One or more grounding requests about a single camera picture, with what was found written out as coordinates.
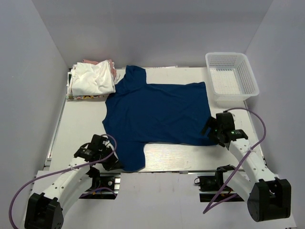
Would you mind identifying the blue printed t shirt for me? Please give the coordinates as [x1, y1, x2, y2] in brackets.
[102, 65, 213, 172]

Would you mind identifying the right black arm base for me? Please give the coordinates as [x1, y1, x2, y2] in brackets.
[194, 175, 243, 203]

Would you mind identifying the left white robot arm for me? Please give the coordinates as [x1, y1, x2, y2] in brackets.
[24, 134, 119, 229]

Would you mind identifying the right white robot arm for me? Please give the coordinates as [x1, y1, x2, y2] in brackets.
[197, 110, 292, 222]

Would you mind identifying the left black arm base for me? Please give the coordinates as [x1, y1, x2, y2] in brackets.
[80, 173, 121, 200]

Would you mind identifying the white plastic basket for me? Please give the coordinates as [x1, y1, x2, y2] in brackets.
[205, 52, 259, 103]

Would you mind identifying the floral folded t shirt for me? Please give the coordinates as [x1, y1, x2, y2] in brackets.
[66, 94, 109, 101]

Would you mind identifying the pink folded t shirt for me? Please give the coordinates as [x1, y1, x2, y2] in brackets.
[82, 59, 121, 84]

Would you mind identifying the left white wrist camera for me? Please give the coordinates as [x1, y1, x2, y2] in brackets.
[102, 138, 112, 148]

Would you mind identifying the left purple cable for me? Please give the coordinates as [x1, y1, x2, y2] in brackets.
[9, 134, 117, 229]

